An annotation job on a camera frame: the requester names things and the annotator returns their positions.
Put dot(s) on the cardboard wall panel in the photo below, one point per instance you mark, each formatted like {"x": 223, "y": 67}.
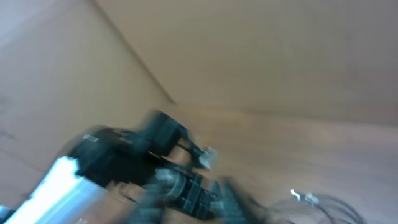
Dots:
{"x": 293, "y": 94}

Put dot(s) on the black cable silver plug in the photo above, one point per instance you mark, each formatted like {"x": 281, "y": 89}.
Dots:
{"x": 315, "y": 208}

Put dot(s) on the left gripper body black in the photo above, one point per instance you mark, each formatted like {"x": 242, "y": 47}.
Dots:
{"x": 184, "y": 193}

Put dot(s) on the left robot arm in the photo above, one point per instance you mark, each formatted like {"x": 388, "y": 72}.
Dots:
{"x": 160, "y": 157}

